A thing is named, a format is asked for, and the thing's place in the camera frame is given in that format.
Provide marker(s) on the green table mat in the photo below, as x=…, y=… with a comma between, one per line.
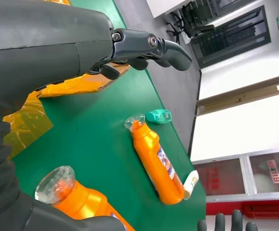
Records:
x=93, y=127

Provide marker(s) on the wooden beam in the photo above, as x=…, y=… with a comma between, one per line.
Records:
x=238, y=95

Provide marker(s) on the teal plastic bottle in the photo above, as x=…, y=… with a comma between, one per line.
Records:
x=158, y=116

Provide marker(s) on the dark shelf cabinet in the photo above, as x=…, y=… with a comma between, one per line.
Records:
x=226, y=41

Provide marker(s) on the white desk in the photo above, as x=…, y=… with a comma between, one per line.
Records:
x=160, y=8

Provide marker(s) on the yellow taped cardboard sheet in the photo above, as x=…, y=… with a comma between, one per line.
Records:
x=26, y=124

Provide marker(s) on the white plastic bottle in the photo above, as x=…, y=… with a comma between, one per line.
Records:
x=190, y=185

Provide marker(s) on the black office chair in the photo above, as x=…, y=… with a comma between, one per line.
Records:
x=192, y=22

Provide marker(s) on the red cabinet with white frame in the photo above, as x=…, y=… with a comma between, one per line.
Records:
x=221, y=178

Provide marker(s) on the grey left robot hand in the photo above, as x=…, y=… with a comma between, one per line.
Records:
x=45, y=41

